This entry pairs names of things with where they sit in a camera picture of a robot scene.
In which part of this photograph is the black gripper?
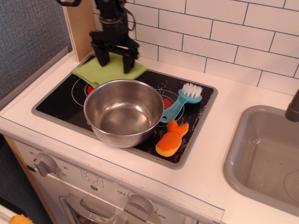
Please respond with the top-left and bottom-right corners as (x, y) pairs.
(90, 16), (139, 74)

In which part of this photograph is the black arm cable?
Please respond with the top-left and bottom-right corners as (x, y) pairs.
(56, 0), (136, 31)

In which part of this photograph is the grey left timer knob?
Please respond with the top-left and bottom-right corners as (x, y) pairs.
(34, 153), (57, 177)

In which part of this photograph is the grey right oven knob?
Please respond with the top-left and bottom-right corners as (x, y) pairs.
(124, 195), (154, 222)

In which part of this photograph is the stainless steel bowl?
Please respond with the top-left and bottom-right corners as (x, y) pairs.
(84, 79), (164, 148)

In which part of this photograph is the orange plush fish toy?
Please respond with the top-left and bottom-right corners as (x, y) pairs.
(156, 120), (189, 157)

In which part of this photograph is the blue dish brush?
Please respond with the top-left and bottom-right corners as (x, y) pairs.
(161, 83), (203, 124)

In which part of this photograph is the black toy stovetop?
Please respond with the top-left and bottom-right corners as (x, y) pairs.
(32, 70), (218, 169)

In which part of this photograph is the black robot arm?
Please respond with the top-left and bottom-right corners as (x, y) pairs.
(90, 0), (139, 73)

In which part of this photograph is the grey plastic sink basin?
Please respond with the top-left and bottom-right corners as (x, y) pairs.
(223, 105), (299, 216)

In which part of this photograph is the orange object bottom left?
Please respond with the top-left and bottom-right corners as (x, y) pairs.
(9, 214), (33, 224)

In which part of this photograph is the wooden side post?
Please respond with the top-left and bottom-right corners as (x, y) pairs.
(63, 0), (96, 62)

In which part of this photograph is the oven door handle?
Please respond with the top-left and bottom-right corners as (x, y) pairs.
(79, 199), (116, 219)

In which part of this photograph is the grey faucet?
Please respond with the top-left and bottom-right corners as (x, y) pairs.
(285, 90), (299, 122)

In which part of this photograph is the green cloth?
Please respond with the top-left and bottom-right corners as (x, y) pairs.
(72, 53), (147, 88)

